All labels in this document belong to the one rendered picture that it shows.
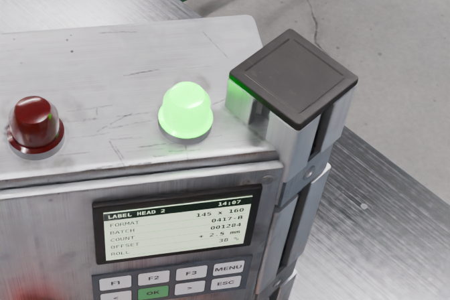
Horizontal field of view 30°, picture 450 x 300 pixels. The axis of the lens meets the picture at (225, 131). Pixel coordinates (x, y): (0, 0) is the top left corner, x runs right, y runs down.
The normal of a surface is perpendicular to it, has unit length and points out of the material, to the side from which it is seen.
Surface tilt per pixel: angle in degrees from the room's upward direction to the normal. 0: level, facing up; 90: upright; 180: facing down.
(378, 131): 0
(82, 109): 0
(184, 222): 90
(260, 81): 0
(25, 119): 14
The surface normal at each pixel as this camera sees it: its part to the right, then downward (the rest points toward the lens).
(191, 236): 0.19, 0.79
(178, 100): -0.07, -0.45
